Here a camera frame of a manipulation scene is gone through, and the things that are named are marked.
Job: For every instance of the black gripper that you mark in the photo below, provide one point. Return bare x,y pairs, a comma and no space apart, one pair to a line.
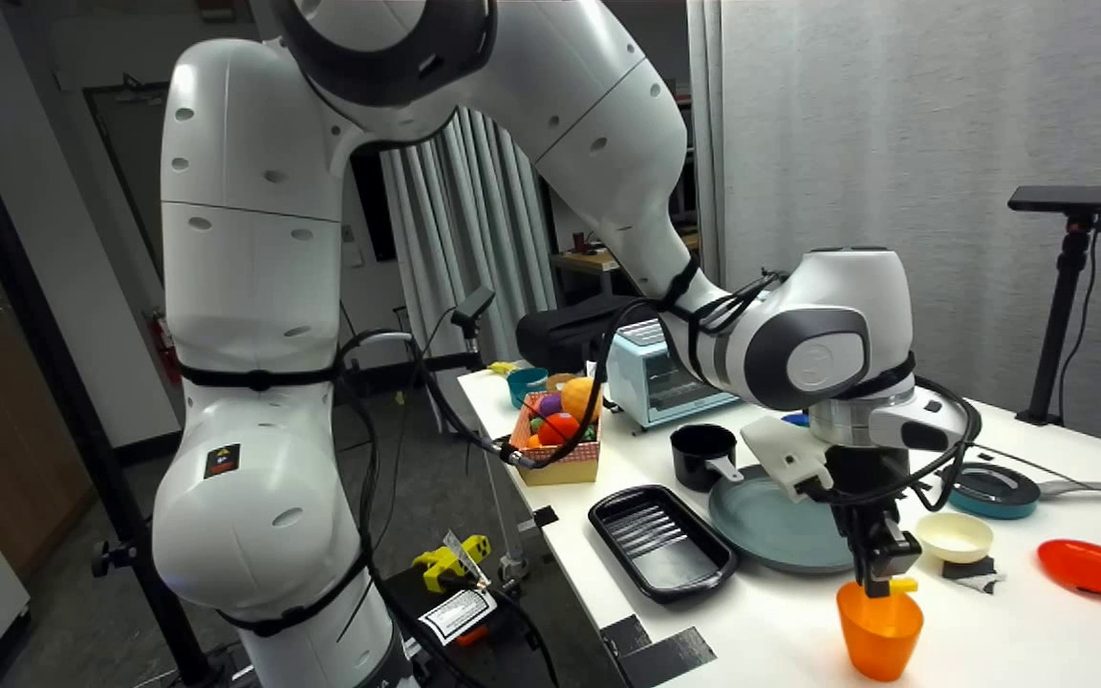
864,489

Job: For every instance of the yellow toy fry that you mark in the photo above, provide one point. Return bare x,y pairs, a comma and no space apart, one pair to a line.
908,584

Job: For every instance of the translucent orange plastic cup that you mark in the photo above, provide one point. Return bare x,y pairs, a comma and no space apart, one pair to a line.
880,635

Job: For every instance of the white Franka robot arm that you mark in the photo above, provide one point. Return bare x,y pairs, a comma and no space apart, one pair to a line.
259,252

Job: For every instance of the large grey-blue round plate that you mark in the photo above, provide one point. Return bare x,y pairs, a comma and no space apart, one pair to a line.
764,527

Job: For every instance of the small orange-red plate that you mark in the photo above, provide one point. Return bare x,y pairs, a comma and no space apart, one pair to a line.
1092,572

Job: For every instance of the small teal cup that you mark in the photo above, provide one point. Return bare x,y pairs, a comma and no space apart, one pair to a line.
526,382

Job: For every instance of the cream plastic bowl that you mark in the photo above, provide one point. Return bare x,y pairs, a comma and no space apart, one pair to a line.
956,537

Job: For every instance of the small black block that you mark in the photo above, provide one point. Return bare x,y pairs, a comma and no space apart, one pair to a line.
963,572

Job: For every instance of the small teal frying pan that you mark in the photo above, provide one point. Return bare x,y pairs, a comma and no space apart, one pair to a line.
994,494

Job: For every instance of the small black pot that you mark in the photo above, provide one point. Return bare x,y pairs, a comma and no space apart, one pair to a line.
699,457

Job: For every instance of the black ridged grill tray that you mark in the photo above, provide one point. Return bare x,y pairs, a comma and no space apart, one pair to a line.
662,540

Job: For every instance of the black tape patch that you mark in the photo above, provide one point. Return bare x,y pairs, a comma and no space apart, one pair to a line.
624,635
671,658

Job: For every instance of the light blue toaster oven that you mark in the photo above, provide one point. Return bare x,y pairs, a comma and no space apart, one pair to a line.
650,374

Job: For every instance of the wooden crate with toys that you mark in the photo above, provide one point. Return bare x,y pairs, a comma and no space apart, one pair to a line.
555,467

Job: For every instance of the orange plush fruit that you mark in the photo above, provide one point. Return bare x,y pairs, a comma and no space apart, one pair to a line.
577,397

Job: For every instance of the red plush fruit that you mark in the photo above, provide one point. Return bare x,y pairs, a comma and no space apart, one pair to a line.
555,428

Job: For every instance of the purple plush fruit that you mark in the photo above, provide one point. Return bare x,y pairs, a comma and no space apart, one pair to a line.
549,402

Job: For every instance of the black bag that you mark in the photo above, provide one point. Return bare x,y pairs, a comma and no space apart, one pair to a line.
572,330

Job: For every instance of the small black display box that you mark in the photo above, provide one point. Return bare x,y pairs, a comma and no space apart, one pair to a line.
460,612

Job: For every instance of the yellow clamp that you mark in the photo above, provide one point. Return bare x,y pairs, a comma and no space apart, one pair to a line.
447,564

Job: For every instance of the grey curtain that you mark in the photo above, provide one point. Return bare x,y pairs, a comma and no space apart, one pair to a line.
956,128

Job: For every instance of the white pleated curtain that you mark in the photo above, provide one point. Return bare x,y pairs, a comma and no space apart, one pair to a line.
476,229

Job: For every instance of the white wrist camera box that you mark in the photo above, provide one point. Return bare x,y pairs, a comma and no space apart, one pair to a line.
780,460

